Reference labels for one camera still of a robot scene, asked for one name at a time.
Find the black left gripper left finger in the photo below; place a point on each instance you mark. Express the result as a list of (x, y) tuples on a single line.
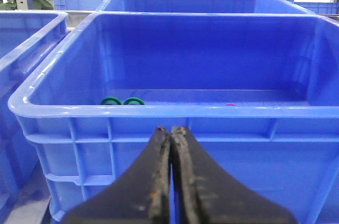
[(140, 195)]

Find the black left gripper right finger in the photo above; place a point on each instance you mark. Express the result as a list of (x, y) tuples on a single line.
[(206, 193)]

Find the green push button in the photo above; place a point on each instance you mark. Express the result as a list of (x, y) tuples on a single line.
[(111, 101), (133, 101)]

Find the green push button far left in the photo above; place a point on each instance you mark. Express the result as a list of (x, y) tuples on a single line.
[(111, 101)]

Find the right blue plastic crate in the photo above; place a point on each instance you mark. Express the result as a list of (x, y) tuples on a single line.
[(281, 71)]

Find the blue plastic crate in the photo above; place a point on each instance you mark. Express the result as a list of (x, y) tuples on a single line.
[(27, 37), (281, 71)]

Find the left blue plastic crate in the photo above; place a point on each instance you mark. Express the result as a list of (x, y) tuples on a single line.
[(27, 37)]

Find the back right blue crate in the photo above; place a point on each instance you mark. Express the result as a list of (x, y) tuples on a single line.
[(203, 6)]

